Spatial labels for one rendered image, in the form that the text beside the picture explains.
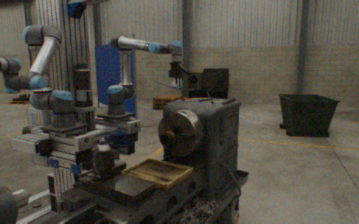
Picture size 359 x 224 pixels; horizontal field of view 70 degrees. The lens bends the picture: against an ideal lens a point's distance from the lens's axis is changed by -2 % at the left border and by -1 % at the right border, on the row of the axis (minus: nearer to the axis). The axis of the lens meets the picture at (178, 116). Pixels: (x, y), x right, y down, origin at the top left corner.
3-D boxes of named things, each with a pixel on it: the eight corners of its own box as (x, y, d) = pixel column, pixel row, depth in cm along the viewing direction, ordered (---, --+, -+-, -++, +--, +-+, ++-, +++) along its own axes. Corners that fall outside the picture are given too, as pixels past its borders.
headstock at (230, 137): (195, 135, 258) (195, 96, 251) (241, 142, 233) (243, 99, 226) (160, 152, 209) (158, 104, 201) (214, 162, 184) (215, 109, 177)
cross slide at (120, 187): (98, 173, 152) (97, 166, 151) (156, 191, 130) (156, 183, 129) (73, 183, 138) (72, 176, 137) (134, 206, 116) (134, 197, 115)
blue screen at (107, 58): (88, 108, 1000) (83, 46, 956) (108, 106, 1039) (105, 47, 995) (122, 130, 650) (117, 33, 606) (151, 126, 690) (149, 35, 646)
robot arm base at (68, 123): (47, 126, 169) (46, 111, 167) (67, 122, 182) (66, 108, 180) (62, 129, 161) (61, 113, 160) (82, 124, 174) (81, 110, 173)
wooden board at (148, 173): (149, 162, 185) (149, 157, 184) (193, 173, 166) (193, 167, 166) (119, 177, 160) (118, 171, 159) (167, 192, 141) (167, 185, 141)
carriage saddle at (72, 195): (100, 181, 155) (100, 172, 154) (164, 202, 131) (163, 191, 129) (54, 203, 130) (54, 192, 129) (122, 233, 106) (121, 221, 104)
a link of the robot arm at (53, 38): (72, 34, 168) (44, 95, 142) (56, 35, 169) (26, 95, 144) (63, 19, 158) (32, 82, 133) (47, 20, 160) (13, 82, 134)
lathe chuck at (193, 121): (161, 143, 198) (169, 104, 188) (196, 159, 183) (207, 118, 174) (154, 146, 190) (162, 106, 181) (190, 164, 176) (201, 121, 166)
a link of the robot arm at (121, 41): (104, 31, 199) (157, 40, 179) (114, 33, 209) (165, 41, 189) (103, 47, 202) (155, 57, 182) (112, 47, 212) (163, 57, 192)
